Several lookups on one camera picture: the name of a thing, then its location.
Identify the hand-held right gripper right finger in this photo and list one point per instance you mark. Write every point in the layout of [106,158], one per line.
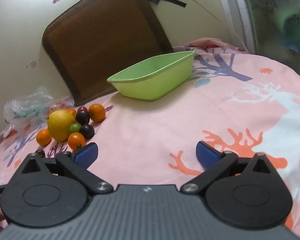
[207,155]

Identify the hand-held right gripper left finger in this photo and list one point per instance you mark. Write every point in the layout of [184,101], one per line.
[86,153]

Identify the mandarin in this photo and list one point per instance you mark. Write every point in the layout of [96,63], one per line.
[76,140]
[43,137]
[57,105]
[71,111]
[97,113]

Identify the dark purple plum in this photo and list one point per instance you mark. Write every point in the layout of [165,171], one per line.
[87,131]
[82,117]

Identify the green tomato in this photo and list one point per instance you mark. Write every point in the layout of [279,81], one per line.
[75,128]

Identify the yellow grapefruit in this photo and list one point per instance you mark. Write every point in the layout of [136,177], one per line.
[61,125]

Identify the green plastic basket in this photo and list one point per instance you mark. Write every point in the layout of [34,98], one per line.
[152,82]

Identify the printed pink blanket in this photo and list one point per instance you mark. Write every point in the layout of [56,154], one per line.
[152,130]

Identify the clear plastic bag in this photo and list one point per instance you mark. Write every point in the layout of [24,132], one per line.
[27,107]

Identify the brown woven seat mat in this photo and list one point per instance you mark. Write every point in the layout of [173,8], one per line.
[102,42]

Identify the green round object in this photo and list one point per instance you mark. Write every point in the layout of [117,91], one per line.
[291,26]

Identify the small wall sticker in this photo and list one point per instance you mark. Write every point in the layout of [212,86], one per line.
[33,64]

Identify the white window frame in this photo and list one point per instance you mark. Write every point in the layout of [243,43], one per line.
[240,17]

